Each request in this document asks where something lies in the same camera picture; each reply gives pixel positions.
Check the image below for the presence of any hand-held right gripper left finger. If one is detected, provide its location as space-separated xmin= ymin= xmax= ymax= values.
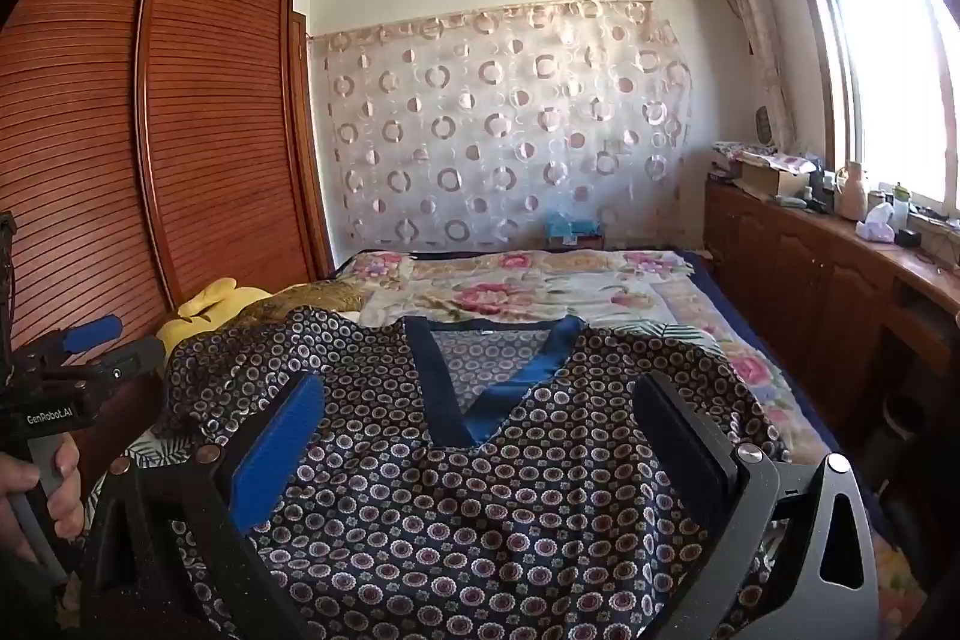
xmin=79 ymin=370 xmax=327 ymax=640

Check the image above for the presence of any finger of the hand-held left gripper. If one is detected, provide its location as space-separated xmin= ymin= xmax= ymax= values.
xmin=94 ymin=336 xmax=167 ymax=387
xmin=61 ymin=314 xmax=125 ymax=357

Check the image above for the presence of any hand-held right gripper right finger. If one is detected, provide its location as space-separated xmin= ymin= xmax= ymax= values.
xmin=634 ymin=370 xmax=880 ymax=640

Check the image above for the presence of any navy circle-patterned shirt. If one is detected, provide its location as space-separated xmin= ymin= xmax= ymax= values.
xmin=161 ymin=306 xmax=788 ymax=640

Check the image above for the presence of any person's left hand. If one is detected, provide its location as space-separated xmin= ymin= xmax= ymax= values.
xmin=0 ymin=434 xmax=86 ymax=564

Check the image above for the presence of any yellow plush toy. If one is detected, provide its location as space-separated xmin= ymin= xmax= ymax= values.
xmin=155 ymin=278 xmax=272 ymax=353

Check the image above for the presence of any palm leaf print cloth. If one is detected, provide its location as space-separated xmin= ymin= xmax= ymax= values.
xmin=90 ymin=291 xmax=717 ymax=521

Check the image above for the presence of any gold patterned pillow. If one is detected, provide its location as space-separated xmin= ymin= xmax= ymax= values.
xmin=225 ymin=278 xmax=370 ymax=331

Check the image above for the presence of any wooden sideboard cabinet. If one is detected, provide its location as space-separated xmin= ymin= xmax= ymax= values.
xmin=703 ymin=173 xmax=960 ymax=536

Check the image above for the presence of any floral blanket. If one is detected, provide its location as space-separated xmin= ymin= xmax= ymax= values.
xmin=337 ymin=246 xmax=927 ymax=615

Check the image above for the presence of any wooden slatted wardrobe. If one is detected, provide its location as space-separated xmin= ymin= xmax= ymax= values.
xmin=0 ymin=0 xmax=336 ymax=483

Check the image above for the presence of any teal box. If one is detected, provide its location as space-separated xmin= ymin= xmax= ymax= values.
xmin=544 ymin=210 xmax=605 ymax=251

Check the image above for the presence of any cardboard box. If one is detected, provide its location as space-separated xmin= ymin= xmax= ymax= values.
xmin=739 ymin=164 xmax=811 ymax=201

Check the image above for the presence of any tissue pack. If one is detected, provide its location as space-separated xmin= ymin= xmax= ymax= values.
xmin=856 ymin=203 xmax=898 ymax=246

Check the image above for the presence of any pink jug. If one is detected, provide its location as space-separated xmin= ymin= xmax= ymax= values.
xmin=835 ymin=160 xmax=872 ymax=222

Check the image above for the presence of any sheer circle-patterned curtain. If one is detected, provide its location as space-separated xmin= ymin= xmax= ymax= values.
xmin=306 ymin=0 xmax=695 ymax=253

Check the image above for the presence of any window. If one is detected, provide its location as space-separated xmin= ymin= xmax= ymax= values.
xmin=778 ymin=0 xmax=960 ymax=214

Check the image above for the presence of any beige window curtain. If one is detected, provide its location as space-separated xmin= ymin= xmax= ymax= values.
xmin=712 ymin=0 xmax=797 ymax=152

